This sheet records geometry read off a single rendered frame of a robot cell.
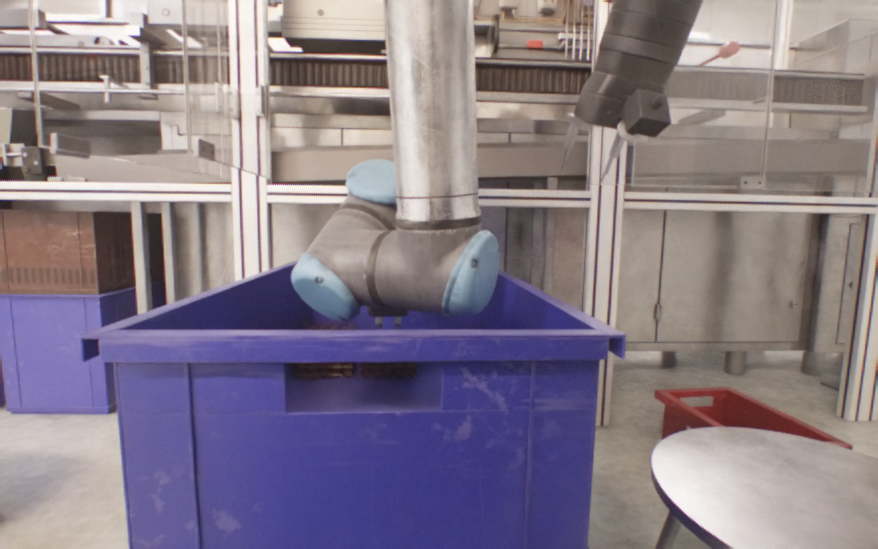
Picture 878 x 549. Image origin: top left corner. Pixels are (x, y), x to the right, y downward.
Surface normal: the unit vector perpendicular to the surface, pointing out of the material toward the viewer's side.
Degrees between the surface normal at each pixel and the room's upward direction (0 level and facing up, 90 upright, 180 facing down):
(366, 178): 40
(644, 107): 66
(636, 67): 122
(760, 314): 90
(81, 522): 0
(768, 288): 90
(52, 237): 90
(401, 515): 90
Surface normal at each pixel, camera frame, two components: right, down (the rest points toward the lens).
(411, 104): -0.49, 0.23
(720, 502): 0.01, -0.99
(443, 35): 0.30, 0.22
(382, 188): 0.09, -0.68
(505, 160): 0.05, 0.11
